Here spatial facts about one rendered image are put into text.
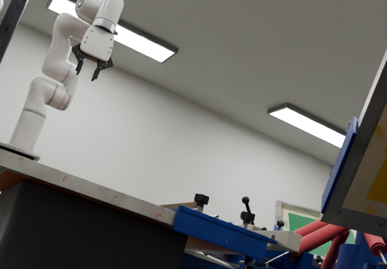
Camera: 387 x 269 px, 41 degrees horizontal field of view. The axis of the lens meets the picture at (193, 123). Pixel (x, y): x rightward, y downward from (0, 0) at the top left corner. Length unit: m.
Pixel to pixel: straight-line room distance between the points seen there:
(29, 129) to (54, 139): 3.49
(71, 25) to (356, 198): 1.30
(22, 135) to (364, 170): 1.27
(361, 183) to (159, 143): 4.61
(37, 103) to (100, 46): 0.48
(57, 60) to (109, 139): 3.60
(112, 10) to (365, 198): 0.99
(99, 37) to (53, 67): 0.47
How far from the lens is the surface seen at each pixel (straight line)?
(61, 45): 2.18
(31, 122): 2.08
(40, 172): 1.30
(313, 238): 1.93
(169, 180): 5.91
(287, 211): 3.46
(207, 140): 6.19
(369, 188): 1.46
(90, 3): 1.83
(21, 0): 2.27
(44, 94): 2.12
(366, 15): 3.99
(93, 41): 1.72
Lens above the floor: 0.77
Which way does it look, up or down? 19 degrees up
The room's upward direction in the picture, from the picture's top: 16 degrees clockwise
